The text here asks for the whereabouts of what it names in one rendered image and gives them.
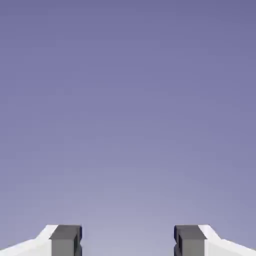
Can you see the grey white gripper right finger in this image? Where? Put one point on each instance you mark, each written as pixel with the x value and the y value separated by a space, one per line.
pixel 193 243

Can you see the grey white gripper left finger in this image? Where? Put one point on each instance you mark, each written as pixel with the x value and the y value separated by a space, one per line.
pixel 62 243

